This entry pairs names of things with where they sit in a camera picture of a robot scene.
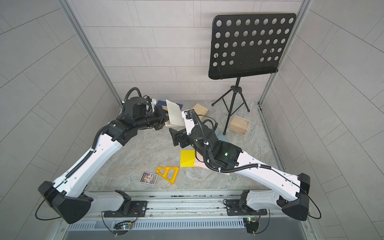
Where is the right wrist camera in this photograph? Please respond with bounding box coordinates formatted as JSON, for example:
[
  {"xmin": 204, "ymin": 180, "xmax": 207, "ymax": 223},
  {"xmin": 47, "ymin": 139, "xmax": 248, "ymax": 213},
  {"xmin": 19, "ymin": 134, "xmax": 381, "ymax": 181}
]
[{"xmin": 182, "ymin": 109, "xmax": 198, "ymax": 136}]

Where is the left circuit board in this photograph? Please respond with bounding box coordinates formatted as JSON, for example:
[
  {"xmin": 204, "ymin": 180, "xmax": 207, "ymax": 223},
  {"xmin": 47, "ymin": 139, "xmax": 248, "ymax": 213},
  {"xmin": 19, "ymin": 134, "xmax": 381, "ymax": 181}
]
[{"xmin": 114, "ymin": 221, "xmax": 136, "ymax": 231}]

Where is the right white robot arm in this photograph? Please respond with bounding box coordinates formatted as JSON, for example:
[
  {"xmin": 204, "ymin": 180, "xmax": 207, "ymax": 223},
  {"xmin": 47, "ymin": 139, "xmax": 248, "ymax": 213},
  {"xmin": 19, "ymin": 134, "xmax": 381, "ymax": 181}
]
[{"xmin": 169, "ymin": 126, "xmax": 311, "ymax": 221}]

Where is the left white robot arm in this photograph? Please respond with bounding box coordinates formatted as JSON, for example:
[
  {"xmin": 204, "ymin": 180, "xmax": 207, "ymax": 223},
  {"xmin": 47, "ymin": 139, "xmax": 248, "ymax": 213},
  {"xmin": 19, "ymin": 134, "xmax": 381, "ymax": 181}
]
[{"xmin": 38, "ymin": 106, "xmax": 169, "ymax": 224}]

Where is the yellow triangle ruler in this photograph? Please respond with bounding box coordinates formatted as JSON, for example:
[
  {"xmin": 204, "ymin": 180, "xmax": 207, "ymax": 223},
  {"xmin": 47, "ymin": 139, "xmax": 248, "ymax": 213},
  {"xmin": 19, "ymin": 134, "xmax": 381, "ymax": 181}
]
[{"xmin": 156, "ymin": 167, "xmax": 179, "ymax": 185}]

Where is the right circuit board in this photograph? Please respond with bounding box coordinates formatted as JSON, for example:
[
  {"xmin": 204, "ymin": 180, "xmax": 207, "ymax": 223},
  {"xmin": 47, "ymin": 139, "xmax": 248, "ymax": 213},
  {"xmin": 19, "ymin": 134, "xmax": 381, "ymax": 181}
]
[{"xmin": 243, "ymin": 217, "xmax": 260, "ymax": 235}]

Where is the circuit board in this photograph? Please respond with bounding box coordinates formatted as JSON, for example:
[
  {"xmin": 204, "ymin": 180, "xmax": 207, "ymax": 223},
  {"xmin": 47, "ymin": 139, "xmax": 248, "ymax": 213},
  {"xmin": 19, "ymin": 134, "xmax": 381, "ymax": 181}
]
[
  {"xmin": 243, "ymin": 217, "xmax": 260, "ymax": 235},
  {"xmin": 114, "ymin": 221, "xmax": 136, "ymax": 231}
]

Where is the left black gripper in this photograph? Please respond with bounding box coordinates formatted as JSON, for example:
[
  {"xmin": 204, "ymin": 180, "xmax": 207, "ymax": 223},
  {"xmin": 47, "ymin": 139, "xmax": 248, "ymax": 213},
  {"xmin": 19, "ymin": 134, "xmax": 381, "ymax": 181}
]
[{"xmin": 133, "ymin": 105, "xmax": 176, "ymax": 131}]

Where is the kraft tan envelope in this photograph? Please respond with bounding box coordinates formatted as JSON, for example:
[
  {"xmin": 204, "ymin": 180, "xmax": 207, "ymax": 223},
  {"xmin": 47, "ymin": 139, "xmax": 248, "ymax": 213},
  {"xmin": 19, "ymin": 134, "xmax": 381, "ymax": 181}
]
[{"xmin": 193, "ymin": 104, "xmax": 209, "ymax": 120}]

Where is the light teal envelope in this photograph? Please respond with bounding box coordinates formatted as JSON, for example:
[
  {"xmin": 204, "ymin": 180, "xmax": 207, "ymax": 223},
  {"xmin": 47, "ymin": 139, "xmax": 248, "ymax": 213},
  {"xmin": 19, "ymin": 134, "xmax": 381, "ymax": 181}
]
[{"xmin": 216, "ymin": 131, "xmax": 230, "ymax": 143}]

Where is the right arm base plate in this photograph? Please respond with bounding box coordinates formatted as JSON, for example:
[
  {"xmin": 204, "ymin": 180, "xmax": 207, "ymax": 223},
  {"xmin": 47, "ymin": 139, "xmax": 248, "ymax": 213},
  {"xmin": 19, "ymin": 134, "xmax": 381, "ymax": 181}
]
[{"xmin": 223, "ymin": 199, "xmax": 268, "ymax": 216}]

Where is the colourful picture card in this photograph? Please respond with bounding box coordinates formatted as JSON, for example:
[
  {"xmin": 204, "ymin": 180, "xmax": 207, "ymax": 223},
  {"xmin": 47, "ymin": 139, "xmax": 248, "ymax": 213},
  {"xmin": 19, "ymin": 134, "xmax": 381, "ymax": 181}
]
[{"xmin": 140, "ymin": 172, "xmax": 158, "ymax": 186}]

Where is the aluminium rail frame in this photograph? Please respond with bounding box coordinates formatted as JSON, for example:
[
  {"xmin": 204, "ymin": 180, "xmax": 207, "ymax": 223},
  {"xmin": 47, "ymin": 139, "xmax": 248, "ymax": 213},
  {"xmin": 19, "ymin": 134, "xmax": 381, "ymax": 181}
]
[{"xmin": 58, "ymin": 188, "xmax": 310, "ymax": 223}]

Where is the pink envelope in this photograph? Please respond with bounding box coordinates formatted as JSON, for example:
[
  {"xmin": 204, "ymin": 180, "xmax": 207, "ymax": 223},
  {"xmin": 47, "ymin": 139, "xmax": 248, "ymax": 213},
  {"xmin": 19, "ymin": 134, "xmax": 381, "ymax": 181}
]
[{"xmin": 194, "ymin": 159, "xmax": 207, "ymax": 169}]

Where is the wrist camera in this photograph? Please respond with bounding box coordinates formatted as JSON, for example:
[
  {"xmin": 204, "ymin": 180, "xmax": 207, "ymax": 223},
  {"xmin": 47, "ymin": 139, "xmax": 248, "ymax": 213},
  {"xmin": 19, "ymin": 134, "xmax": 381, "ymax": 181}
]
[
  {"xmin": 182, "ymin": 109, "xmax": 198, "ymax": 136},
  {"xmin": 123, "ymin": 96, "xmax": 157, "ymax": 119}
]

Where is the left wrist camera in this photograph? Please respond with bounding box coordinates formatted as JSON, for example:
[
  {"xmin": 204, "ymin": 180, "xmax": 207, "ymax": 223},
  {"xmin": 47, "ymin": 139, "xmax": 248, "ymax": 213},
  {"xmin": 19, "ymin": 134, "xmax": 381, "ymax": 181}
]
[{"xmin": 123, "ymin": 96, "xmax": 157, "ymax": 119}]

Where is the black perforated music stand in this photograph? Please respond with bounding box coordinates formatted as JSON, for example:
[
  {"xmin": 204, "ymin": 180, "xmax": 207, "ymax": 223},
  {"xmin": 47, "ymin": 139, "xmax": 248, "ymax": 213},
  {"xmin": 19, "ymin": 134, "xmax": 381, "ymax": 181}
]
[{"xmin": 208, "ymin": 13, "xmax": 297, "ymax": 118}]

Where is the navy blue envelope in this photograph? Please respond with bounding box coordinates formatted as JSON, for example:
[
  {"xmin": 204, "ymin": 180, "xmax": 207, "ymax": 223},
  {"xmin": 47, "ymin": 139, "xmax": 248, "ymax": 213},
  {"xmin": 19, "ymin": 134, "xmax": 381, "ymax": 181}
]
[{"xmin": 157, "ymin": 100, "xmax": 183, "ymax": 110}]

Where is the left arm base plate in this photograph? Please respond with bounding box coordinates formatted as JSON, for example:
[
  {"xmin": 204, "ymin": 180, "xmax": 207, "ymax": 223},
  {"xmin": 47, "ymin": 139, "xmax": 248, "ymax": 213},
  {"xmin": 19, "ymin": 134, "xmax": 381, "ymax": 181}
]
[{"xmin": 103, "ymin": 201, "xmax": 148, "ymax": 218}]

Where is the yellow envelope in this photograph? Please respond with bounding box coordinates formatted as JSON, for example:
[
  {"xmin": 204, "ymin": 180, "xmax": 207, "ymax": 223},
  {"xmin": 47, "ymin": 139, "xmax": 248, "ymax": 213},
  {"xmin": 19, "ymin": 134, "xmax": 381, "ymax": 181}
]
[{"xmin": 180, "ymin": 150, "xmax": 196, "ymax": 168}]

